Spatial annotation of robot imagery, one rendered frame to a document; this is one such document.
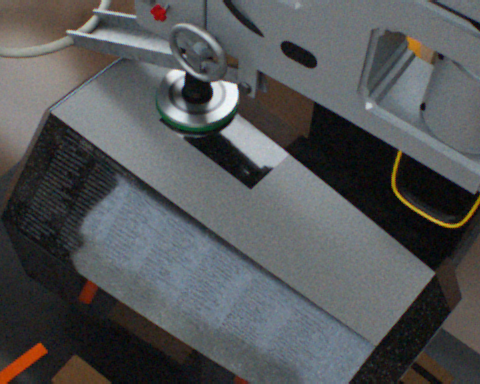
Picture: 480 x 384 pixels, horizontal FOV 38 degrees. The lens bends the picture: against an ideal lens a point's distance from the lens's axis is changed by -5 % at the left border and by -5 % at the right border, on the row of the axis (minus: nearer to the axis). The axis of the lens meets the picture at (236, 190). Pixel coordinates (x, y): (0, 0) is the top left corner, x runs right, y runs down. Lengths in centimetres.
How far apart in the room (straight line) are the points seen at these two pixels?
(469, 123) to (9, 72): 238
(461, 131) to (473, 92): 10
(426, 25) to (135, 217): 91
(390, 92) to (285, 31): 24
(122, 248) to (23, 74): 160
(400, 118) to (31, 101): 205
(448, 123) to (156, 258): 81
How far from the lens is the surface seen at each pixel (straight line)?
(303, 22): 134
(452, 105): 129
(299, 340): 164
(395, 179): 163
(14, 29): 349
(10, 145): 301
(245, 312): 167
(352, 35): 129
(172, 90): 190
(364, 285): 165
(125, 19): 200
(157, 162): 179
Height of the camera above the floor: 230
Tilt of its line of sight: 56 degrees down
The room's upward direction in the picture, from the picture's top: 4 degrees clockwise
